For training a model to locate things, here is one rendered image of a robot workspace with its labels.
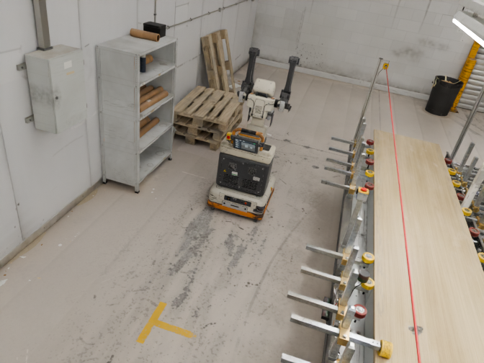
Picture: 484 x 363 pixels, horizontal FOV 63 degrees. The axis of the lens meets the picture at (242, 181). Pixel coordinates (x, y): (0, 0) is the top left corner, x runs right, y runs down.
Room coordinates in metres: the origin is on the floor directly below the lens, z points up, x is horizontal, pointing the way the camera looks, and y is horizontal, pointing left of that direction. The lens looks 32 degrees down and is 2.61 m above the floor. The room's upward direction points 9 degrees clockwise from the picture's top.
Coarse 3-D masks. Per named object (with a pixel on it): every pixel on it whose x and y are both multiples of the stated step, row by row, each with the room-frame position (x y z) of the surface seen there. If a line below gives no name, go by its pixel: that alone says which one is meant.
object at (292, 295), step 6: (288, 294) 1.68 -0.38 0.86; (294, 294) 1.68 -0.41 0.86; (300, 300) 1.66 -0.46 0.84; (306, 300) 1.65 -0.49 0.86; (312, 300) 1.66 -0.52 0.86; (318, 300) 1.66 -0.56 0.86; (318, 306) 1.64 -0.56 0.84; (324, 306) 1.63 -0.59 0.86; (330, 306) 1.64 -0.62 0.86; (336, 306) 1.64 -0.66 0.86; (336, 312) 1.62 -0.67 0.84; (354, 318) 1.59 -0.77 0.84
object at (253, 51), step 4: (252, 48) 4.26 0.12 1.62; (256, 48) 4.28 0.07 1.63; (248, 52) 4.20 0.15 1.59; (252, 52) 4.20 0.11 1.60; (256, 52) 4.23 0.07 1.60; (252, 56) 4.19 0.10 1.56; (252, 60) 4.19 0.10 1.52; (248, 64) 4.18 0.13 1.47; (252, 64) 4.18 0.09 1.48; (248, 68) 4.17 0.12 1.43; (252, 68) 4.21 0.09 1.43; (248, 72) 4.17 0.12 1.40; (248, 76) 4.16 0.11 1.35; (248, 80) 4.15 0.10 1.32; (248, 84) 4.15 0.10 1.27; (248, 88) 4.13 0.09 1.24
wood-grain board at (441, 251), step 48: (384, 144) 4.03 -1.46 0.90; (432, 144) 4.26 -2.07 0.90; (384, 192) 2.98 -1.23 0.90; (432, 192) 3.12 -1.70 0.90; (384, 240) 2.30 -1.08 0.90; (432, 240) 2.40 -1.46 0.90; (384, 288) 1.81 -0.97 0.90; (432, 288) 1.88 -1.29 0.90; (480, 288) 1.96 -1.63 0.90; (384, 336) 1.45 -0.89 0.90; (432, 336) 1.50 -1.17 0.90; (480, 336) 1.56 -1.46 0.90
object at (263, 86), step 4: (256, 80) 4.03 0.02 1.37; (260, 80) 4.02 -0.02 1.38; (264, 80) 4.02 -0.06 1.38; (268, 80) 4.03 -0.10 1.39; (256, 84) 3.99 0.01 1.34; (260, 84) 3.99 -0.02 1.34; (264, 84) 3.99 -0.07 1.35; (268, 84) 3.99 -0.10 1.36; (272, 84) 3.99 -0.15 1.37; (256, 88) 3.96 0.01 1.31; (260, 88) 3.96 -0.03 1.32; (264, 88) 3.96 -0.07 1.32; (268, 88) 3.96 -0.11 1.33; (272, 88) 3.96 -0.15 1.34; (264, 92) 3.94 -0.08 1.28; (268, 92) 3.93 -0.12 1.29; (272, 92) 3.95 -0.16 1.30; (268, 96) 3.97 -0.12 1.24; (272, 96) 3.99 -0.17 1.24
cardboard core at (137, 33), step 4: (132, 28) 4.24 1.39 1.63; (132, 32) 4.20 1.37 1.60; (136, 32) 4.20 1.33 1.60; (140, 32) 4.19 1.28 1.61; (144, 32) 4.19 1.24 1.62; (148, 32) 4.19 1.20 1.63; (152, 32) 4.20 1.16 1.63; (136, 36) 4.20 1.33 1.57; (140, 36) 4.19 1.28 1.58; (144, 36) 4.18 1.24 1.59; (148, 36) 4.17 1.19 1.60; (152, 36) 4.16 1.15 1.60; (156, 36) 4.15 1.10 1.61; (152, 40) 4.18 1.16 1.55; (156, 40) 4.16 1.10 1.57
